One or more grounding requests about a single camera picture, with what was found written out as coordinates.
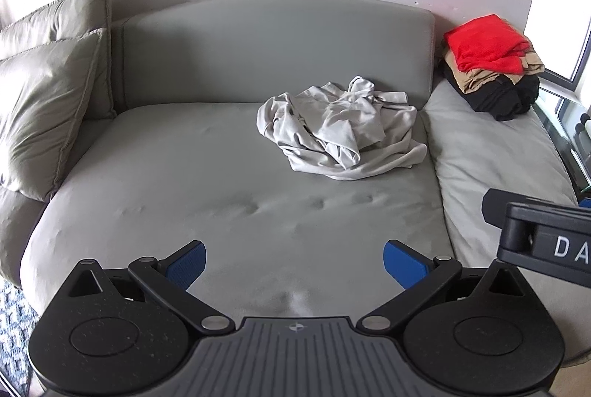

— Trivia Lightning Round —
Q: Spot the light grey garment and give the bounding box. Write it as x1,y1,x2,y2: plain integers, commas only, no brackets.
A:
256,76,428,182

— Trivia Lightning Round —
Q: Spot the glass side table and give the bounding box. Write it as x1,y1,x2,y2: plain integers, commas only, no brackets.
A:
534,91,590,200

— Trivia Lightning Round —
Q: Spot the black folded garment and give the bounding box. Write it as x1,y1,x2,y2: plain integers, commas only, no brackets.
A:
443,67,540,122

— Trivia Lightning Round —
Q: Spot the blue white patterned rug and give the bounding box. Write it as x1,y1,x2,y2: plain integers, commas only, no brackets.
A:
0,278,38,396

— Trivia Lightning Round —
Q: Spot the tan folded garment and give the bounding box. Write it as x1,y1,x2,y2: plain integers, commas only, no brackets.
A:
444,48,545,94

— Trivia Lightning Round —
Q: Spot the grey sofa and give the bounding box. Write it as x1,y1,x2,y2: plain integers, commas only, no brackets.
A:
20,0,457,319

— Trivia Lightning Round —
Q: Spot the red folded garment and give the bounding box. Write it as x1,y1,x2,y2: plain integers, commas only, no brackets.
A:
444,14,531,75

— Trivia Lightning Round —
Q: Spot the front olive cushion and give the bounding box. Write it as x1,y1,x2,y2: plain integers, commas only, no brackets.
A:
1,28,105,202

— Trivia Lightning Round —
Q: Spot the olive cushion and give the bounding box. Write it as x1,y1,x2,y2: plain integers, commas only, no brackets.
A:
1,0,115,120
1,28,105,202

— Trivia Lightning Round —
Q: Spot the rear olive cushion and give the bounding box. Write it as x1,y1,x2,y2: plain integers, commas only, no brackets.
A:
1,0,115,120

